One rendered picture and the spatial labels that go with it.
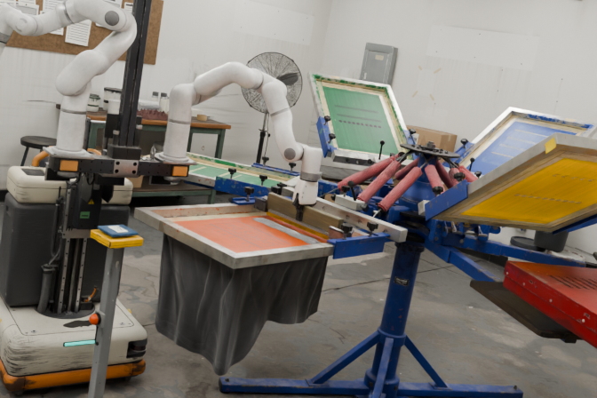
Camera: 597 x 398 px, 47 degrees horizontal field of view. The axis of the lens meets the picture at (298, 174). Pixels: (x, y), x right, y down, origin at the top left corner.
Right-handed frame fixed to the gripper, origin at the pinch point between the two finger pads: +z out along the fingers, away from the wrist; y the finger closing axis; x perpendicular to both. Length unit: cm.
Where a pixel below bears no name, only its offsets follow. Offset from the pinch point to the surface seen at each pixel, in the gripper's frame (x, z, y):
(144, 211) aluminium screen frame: -24, 2, 60
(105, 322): -11, 37, 79
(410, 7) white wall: -266, -134, -413
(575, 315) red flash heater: 117, -4, 9
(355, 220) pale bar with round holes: 10.8, 0.4, -21.6
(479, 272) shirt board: 56, 11, -49
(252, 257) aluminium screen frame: 29, 3, 53
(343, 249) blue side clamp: 29.7, 4.1, 7.6
